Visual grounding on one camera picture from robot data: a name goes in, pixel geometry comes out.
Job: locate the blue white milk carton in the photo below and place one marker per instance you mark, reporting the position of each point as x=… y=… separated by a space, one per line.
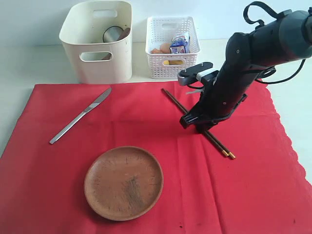
x=180 y=43

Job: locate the orange fried nugget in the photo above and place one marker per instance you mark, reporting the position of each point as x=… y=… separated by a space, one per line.
x=156 y=51

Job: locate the brown wooden plate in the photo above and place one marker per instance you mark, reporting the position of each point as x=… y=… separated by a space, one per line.
x=123 y=183

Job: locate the white perforated plastic basket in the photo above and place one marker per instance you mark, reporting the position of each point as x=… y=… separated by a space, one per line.
x=161 y=30

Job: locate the wooden spoon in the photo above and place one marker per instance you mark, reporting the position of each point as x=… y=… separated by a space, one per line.
x=125 y=33

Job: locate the dark wooden chopstick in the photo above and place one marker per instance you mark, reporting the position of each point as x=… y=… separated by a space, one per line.
x=174 y=102
x=219 y=145

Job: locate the yellow cheese wedge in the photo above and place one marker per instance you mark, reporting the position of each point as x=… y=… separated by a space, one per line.
x=175 y=62

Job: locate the white enamel bowl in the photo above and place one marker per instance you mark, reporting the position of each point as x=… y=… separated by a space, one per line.
x=93 y=56

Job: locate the cream plastic bin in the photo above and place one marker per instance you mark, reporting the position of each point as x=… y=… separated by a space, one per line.
x=82 y=32

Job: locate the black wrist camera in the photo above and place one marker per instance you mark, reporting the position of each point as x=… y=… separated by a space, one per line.
x=196 y=73

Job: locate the brown egg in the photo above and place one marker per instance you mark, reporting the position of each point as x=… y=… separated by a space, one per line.
x=165 y=48

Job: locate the red table cloth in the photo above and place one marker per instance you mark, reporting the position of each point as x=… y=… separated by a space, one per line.
x=262 y=191

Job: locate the steel table knife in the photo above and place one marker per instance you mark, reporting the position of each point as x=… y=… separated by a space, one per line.
x=93 y=105

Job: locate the steel cup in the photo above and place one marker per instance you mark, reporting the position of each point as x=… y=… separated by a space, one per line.
x=112 y=34

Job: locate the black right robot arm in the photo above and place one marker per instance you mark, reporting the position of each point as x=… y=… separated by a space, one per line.
x=249 y=57

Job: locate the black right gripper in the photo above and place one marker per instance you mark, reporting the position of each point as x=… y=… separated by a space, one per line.
x=231 y=83

